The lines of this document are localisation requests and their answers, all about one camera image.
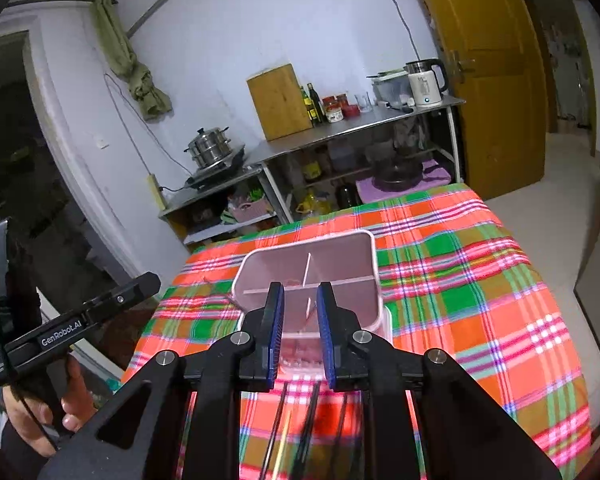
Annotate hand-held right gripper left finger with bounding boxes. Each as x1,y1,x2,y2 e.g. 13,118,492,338
40,281,286,480

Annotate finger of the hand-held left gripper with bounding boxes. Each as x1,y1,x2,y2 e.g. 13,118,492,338
86,272,162,324

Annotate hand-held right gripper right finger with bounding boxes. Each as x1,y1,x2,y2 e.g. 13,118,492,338
316,281,563,480

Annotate pink utensil holder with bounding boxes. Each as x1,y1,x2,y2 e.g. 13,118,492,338
231,229,395,378

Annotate black chopstick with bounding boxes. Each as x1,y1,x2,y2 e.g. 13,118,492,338
297,382,323,480
330,392,351,480
262,382,288,480

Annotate person's left hand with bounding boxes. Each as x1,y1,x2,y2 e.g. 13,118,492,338
0,355,98,457

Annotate yellowish power strip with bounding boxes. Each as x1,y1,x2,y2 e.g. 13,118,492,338
147,174,165,211

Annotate pink basket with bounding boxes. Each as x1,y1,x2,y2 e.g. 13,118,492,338
227,199,276,223

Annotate yellow oil bottle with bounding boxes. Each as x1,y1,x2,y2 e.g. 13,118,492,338
295,187,336,218

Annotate low steel shelf table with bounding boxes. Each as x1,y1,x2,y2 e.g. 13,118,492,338
158,162,281,253

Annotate dark jar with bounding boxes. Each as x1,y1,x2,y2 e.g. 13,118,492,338
336,183,363,210

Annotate plaid tablecloth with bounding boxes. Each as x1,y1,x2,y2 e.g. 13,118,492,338
120,182,593,480

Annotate black induction cooker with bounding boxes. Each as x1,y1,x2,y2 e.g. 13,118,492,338
185,146,247,190

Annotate steel steamer pot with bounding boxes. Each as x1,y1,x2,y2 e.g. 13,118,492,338
183,127,232,170

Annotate black wok with lid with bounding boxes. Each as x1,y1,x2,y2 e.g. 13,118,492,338
372,157,426,191

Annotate clear plastic container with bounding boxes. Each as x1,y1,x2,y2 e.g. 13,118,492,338
327,142,356,173

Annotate purple mat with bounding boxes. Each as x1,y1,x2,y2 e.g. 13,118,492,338
355,157,453,206

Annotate long steel shelf table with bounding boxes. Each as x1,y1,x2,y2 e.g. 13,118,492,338
250,97,467,226

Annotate plastic bags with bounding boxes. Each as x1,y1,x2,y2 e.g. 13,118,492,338
392,117,428,153

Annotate green hanging cloth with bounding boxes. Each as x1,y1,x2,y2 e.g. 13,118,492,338
91,0,173,122

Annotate dark oil bottle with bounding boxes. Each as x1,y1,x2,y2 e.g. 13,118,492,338
307,83,323,125

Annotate wooden cutting board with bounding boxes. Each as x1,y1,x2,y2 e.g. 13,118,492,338
246,63,315,142

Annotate grey storage box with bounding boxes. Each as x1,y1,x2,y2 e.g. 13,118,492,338
372,71,412,103

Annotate white electric kettle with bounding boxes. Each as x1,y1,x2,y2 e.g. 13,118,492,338
405,58,451,109

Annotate yellow wooden door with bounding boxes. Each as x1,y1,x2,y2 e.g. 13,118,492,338
405,0,548,201

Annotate metal door handle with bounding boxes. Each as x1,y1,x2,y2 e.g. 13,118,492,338
447,50,476,78

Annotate black wall cable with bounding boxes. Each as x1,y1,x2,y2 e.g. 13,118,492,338
369,0,422,61

